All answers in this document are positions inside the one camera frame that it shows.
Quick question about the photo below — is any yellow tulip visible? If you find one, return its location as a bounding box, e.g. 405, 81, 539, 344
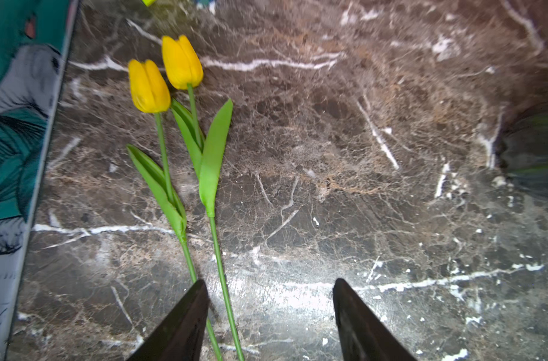
162, 35, 245, 360
126, 58, 224, 361

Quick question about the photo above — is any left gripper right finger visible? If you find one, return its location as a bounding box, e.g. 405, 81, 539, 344
332, 278, 416, 361

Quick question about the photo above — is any brown ribbed glass vase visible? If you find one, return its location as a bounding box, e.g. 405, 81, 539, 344
498, 102, 548, 199

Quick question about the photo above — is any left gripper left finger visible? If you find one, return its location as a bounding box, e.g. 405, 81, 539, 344
128, 280, 209, 361

